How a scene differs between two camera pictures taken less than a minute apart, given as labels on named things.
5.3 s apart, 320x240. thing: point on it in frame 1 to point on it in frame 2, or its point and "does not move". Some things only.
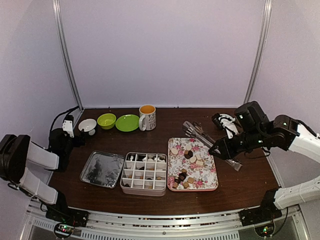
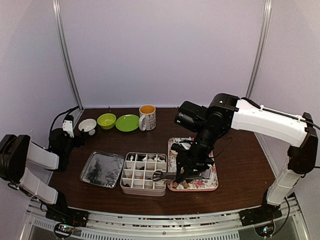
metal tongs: x=195 y=130 to x=160 y=175
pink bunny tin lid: x=103 y=168 does not move
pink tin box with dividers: x=144 y=174 does not move
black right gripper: x=223 y=145 to x=189 y=163
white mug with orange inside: x=147 y=118 does not move
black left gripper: x=78 y=143 does not move
